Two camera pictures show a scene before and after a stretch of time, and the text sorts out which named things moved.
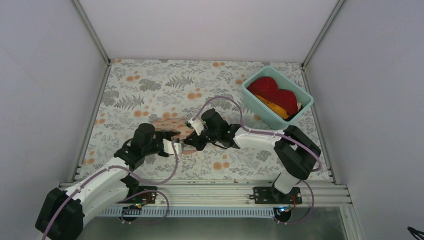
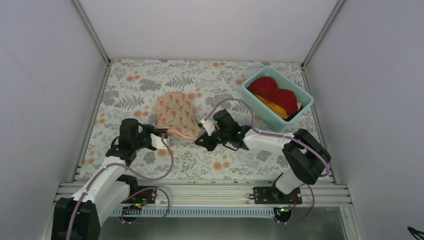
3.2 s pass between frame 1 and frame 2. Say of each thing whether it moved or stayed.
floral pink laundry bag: moved
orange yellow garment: stayed
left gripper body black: moved
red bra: stayed
